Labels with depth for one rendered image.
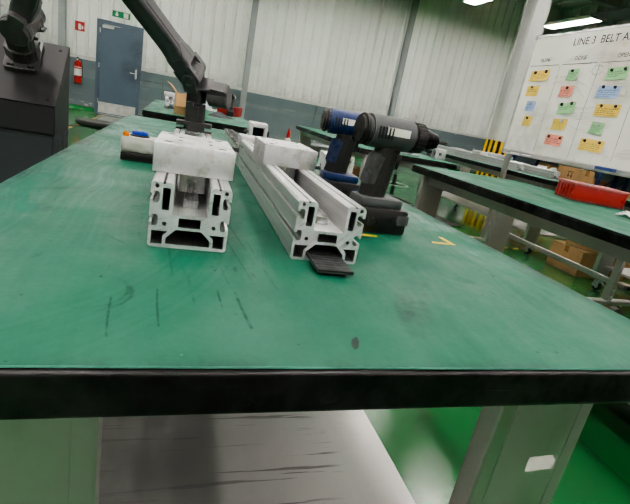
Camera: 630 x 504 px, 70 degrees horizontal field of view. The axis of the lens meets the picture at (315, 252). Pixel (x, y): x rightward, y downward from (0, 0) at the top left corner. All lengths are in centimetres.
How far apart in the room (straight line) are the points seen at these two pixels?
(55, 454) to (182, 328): 19
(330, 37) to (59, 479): 1279
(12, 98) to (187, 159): 96
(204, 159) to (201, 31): 1186
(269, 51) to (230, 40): 101
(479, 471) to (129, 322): 51
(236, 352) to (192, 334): 5
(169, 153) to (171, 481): 68
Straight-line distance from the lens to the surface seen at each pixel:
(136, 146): 124
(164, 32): 131
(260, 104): 1254
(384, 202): 88
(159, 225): 60
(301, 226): 62
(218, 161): 66
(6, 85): 159
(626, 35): 404
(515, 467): 76
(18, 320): 43
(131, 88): 1242
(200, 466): 109
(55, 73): 162
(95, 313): 44
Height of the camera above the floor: 98
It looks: 17 degrees down
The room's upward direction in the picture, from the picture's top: 11 degrees clockwise
